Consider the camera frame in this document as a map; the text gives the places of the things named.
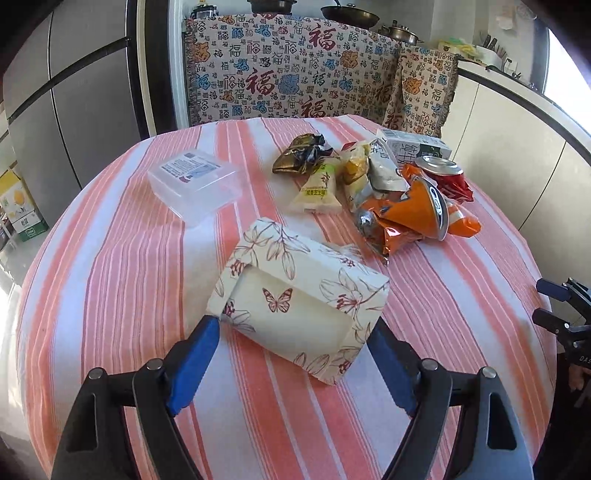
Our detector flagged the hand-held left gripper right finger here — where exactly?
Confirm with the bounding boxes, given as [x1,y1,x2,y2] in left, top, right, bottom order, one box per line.
[367,320,539,480]

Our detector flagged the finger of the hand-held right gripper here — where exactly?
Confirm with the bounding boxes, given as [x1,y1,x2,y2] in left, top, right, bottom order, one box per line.
[532,309,591,339]
[536,277,591,303]

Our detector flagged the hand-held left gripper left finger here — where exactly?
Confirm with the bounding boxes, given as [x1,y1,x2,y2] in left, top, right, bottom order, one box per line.
[51,315,221,480]

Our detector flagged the cream green bread packet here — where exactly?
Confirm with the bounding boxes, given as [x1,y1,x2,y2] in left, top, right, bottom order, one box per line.
[290,159,343,217]

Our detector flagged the white blue snack packet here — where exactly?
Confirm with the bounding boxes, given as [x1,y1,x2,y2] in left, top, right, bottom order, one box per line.
[351,141,411,210]

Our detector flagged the yellow snack packet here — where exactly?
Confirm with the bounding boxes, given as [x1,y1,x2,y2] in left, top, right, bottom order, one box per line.
[341,142,372,186]

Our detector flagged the pink white striped tablecloth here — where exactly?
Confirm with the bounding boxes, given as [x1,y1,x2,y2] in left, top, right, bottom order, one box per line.
[14,114,559,480]

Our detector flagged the floral butterfly paper box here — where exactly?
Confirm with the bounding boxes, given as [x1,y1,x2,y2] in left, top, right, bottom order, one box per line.
[206,217,391,386]

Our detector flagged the orange chip bag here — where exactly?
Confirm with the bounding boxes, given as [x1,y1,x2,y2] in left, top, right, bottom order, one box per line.
[355,166,481,266]

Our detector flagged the crushed red can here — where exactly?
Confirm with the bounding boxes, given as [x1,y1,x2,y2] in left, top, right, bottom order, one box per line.
[416,155,474,202]

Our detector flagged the white kitchen cabinet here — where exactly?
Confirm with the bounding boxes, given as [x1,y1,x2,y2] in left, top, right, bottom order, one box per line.
[441,60,591,259]

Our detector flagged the crushed orange can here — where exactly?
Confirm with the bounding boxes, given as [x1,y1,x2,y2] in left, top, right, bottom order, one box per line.
[397,178,451,241]

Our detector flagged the clear plastic lidded container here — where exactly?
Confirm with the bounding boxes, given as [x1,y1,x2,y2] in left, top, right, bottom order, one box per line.
[147,150,243,228]

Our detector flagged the white green milk carton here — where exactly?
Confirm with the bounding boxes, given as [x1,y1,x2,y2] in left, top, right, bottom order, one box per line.
[376,129,453,167]

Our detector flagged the gold brown snack wrapper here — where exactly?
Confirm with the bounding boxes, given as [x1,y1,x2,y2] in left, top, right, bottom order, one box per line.
[271,132,334,176]

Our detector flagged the yellow green cardboard box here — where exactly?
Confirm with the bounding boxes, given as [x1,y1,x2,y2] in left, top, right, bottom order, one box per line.
[0,168,49,243]

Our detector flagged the narrow printed blanket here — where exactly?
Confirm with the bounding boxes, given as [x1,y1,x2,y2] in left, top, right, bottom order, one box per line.
[381,44,459,139]

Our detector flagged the knife and utensil rack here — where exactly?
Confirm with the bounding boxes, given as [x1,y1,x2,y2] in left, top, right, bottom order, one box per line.
[478,32,513,70]

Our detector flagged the pale yellow cloth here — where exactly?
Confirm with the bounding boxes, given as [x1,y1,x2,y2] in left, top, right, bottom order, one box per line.
[438,39,481,63]

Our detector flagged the grey refrigerator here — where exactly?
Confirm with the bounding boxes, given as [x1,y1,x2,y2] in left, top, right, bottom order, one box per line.
[0,0,139,222]

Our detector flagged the steel pot with lid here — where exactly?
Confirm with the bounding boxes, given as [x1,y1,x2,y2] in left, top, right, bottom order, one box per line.
[379,21,423,44]

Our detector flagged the large printed blanket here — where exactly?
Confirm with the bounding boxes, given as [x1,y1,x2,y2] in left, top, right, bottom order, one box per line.
[184,13,402,127]

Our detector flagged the dark frying pan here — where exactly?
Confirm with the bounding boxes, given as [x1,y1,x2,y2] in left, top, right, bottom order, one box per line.
[321,2,380,26]

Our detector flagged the black wok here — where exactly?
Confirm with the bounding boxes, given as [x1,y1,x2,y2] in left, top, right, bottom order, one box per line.
[247,0,298,14]

